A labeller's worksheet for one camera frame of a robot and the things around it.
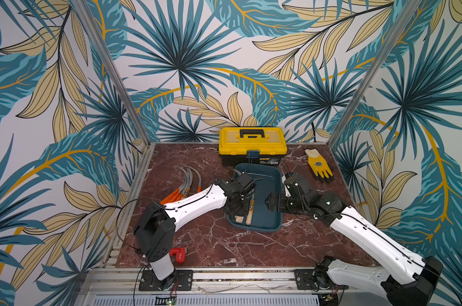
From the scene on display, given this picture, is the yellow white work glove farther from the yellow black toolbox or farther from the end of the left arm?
the end of the left arm

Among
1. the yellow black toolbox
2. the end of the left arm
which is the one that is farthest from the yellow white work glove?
the end of the left arm

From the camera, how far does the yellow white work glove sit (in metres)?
1.05
